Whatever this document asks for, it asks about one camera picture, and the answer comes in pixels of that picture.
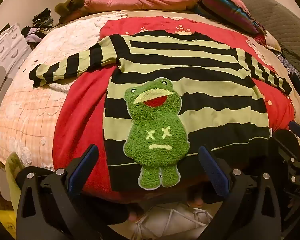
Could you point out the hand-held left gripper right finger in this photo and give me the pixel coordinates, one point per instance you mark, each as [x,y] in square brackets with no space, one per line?
[214,172]

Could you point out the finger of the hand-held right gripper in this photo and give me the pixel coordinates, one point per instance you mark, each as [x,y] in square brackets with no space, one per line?
[299,129]
[286,142]

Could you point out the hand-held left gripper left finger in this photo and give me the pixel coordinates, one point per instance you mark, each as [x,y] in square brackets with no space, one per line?
[83,167]

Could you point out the striped sweater with frog patch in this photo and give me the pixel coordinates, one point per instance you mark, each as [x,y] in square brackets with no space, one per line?
[215,110]

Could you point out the floral clothes heap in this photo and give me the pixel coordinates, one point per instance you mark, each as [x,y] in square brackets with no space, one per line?
[292,67]

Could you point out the pile of dark clothes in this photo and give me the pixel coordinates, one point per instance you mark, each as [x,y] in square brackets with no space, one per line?
[38,22]

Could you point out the red fleece blanket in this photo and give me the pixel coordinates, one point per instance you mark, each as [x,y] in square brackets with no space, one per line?
[80,130]

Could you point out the pink quilted bedspread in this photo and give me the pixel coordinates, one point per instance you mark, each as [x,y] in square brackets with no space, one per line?
[27,105]

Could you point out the cream pillow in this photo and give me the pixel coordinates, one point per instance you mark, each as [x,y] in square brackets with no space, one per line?
[272,42]

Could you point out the grey quilted headboard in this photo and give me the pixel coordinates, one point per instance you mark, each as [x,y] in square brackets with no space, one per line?
[282,17]

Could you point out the white drawer cabinet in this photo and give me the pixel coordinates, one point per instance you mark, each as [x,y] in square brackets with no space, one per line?
[7,47]

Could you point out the multicoloured striped pillow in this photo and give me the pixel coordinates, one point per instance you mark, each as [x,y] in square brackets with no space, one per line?
[227,7]

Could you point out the brown furry coat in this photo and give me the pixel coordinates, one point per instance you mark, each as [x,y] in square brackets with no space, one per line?
[75,7]

